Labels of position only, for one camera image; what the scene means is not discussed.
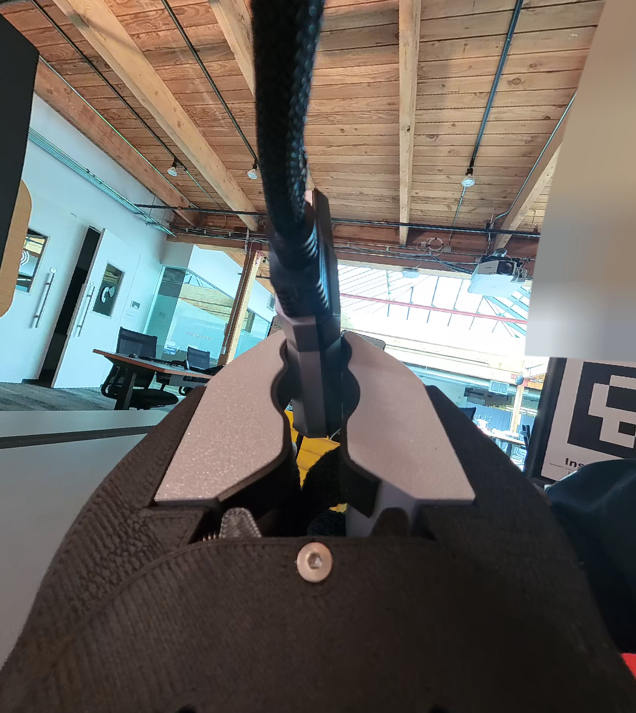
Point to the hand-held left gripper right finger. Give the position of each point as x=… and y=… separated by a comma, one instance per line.
x=407, y=440

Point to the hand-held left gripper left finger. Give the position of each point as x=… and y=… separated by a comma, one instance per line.
x=223, y=440

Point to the yellow plastic bin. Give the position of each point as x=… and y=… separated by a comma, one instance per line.
x=312, y=445

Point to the black office chair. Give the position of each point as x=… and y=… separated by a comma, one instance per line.
x=137, y=345
x=198, y=359

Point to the wooden office desk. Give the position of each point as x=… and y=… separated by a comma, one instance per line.
x=145, y=363

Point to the white ceiling projector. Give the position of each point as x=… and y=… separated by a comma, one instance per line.
x=496, y=276

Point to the black white tag sign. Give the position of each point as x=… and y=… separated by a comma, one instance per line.
x=591, y=401

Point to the framed phone icon sign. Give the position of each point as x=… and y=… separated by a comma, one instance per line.
x=107, y=289

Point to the black glass door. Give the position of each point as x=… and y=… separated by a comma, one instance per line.
x=73, y=306

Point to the person's dark printed sweatshirt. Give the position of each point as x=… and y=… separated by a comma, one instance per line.
x=619, y=529

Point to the framed wave icon sign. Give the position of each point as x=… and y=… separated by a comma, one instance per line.
x=31, y=262

